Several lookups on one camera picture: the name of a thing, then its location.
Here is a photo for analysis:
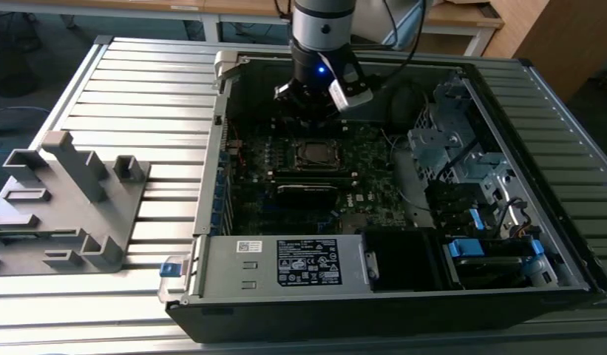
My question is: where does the silver CPU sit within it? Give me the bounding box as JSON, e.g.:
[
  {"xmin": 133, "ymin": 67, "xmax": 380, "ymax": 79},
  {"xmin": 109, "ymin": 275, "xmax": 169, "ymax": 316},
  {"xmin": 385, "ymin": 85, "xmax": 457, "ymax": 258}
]
[{"xmin": 301, "ymin": 143, "xmax": 336, "ymax": 163}]

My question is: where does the metal socket cover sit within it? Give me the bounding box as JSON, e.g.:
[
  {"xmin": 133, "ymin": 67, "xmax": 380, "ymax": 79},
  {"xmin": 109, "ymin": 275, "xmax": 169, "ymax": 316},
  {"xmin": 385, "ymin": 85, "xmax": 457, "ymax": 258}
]
[{"xmin": 293, "ymin": 139, "xmax": 344, "ymax": 170}]

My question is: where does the CPU socket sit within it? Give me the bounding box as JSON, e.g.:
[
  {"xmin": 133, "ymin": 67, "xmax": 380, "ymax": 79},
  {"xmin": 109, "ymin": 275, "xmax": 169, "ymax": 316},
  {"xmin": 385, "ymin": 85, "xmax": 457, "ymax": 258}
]
[{"xmin": 290, "ymin": 137, "xmax": 348, "ymax": 172}]

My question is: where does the beige case latch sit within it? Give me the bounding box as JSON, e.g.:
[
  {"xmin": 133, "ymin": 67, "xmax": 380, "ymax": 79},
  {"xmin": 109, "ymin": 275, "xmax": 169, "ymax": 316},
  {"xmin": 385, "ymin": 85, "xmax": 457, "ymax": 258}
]
[{"xmin": 212, "ymin": 50, "xmax": 238, "ymax": 90}]

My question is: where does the metal drive cage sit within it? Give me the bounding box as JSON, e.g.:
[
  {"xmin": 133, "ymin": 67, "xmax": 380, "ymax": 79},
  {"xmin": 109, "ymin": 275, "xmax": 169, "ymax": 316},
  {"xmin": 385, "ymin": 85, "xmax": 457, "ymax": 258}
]
[{"xmin": 404, "ymin": 72, "xmax": 513, "ymax": 193}]

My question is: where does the green motherboard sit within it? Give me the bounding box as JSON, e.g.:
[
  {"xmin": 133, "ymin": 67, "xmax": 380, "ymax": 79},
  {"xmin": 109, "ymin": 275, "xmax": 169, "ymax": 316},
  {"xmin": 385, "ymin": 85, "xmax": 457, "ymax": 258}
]
[{"xmin": 221, "ymin": 117, "xmax": 434, "ymax": 237}]

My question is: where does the black graphics card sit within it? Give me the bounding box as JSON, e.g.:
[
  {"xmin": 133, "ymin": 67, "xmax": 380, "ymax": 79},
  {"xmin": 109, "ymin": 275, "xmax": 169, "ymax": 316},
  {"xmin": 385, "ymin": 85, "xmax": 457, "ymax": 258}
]
[{"xmin": 274, "ymin": 183, "xmax": 340, "ymax": 220}]

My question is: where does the silver finned heatsink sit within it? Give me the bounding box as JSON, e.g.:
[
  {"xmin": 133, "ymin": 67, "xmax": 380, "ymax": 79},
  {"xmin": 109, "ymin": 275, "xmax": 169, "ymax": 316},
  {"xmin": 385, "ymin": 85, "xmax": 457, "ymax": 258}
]
[{"xmin": 340, "ymin": 213, "xmax": 369, "ymax": 232}]

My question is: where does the wooden desk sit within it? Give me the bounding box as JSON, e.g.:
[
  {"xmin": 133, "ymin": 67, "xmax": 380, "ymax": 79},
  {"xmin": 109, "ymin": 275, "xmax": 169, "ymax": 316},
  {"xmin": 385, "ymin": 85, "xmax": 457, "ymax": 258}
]
[{"xmin": 0, "ymin": 0, "xmax": 505, "ymax": 57}]

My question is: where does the silver power supply unit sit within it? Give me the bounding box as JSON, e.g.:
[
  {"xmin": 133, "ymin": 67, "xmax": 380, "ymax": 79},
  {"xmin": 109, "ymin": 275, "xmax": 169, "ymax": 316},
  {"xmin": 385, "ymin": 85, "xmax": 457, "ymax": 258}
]
[{"xmin": 197, "ymin": 233, "xmax": 372, "ymax": 299}]

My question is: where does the wooden cabinet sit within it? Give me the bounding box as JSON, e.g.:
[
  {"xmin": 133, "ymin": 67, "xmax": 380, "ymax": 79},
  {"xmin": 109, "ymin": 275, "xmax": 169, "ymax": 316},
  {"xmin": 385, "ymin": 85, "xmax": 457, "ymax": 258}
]
[{"xmin": 481, "ymin": 0, "xmax": 607, "ymax": 104}]

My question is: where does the blue disk carrier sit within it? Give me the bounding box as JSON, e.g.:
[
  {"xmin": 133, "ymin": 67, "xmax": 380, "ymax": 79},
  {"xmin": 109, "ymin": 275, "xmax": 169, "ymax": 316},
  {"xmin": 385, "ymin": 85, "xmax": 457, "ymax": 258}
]
[{"xmin": 444, "ymin": 238, "xmax": 485, "ymax": 259}]

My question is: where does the grey parts rack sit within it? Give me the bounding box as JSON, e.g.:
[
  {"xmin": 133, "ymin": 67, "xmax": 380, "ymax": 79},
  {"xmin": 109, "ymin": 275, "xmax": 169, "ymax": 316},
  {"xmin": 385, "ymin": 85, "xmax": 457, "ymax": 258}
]
[{"xmin": 0, "ymin": 129, "xmax": 152, "ymax": 277}]

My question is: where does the black hard disk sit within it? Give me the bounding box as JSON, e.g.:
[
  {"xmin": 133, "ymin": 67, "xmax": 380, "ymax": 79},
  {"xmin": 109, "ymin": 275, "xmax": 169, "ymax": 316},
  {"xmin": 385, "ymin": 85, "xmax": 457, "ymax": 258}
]
[{"xmin": 452, "ymin": 257, "xmax": 526, "ymax": 290}]

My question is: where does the black office chair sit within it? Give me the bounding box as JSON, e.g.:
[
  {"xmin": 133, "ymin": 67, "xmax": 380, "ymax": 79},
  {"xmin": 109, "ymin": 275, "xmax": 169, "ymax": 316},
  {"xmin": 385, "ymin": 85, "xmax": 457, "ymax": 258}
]
[{"xmin": 0, "ymin": 10, "xmax": 45, "ymax": 99}]

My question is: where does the black PC case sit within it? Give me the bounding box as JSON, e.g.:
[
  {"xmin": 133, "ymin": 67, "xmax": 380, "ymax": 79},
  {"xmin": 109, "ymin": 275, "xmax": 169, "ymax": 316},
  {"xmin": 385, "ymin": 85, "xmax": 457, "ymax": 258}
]
[{"xmin": 157, "ymin": 50, "xmax": 607, "ymax": 345}]

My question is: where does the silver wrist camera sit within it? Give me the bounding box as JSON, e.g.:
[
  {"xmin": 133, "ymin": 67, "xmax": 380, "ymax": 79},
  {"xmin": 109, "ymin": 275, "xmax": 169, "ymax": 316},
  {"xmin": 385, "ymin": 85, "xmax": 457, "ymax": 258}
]
[{"xmin": 325, "ymin": 78, "xmax": 374, "ymax": 112}]

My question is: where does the coloured wire bundle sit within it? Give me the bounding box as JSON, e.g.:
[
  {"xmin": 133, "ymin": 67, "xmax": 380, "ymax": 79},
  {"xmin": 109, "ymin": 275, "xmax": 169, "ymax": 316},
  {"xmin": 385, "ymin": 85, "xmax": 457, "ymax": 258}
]
[{"xmin": 509, "ymin": 220, "xmax": 541, "ymax": 241}]

